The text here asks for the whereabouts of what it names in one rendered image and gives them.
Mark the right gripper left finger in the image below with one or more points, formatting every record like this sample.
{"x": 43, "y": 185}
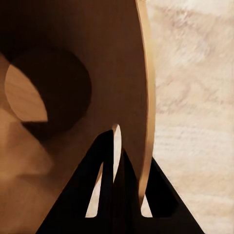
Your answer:
{"x": 67, "y": 216}

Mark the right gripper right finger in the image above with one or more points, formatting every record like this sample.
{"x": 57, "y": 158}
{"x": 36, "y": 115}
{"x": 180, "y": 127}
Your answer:
{"x": 170, "y": 214}

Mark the trash can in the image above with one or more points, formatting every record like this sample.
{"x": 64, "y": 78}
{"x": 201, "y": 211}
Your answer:
{"x": 71, "y": 70}

